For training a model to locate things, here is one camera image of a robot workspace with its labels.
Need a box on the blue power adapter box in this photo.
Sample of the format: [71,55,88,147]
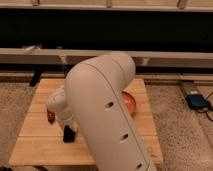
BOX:
[186,94,208,110]

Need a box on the light wooden rail beam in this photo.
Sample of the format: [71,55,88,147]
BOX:
[0,47,213,68]

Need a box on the black cable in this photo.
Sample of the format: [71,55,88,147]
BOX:
[197,91,213,122]

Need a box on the small red brown object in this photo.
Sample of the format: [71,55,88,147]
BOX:
[47,110,55,123]

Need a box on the orange round plate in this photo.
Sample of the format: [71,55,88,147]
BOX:
[122,91,136,115]

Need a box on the black table leg bracket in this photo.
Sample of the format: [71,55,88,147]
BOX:
[29,66,43,87]

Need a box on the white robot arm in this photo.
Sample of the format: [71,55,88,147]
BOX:
[46,52,157,171]

